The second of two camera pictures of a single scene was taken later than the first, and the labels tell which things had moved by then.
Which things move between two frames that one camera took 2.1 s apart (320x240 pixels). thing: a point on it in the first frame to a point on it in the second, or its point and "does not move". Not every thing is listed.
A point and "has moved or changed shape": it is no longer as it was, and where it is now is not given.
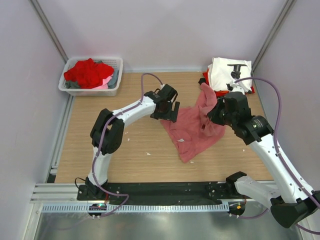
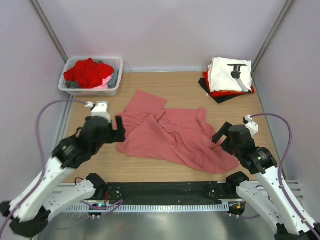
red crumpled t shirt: [88, 74] does not move
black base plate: [162, 192] does not move
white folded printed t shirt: [223, 71] does not move
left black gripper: [172, 117] to [118, 137]
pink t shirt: [194, 131] has moved or changed shape
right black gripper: [213, 115] to [223, 130]
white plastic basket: [115, 63] does not move
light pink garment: [104, 85] does not move
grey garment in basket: [76, 85] does not move
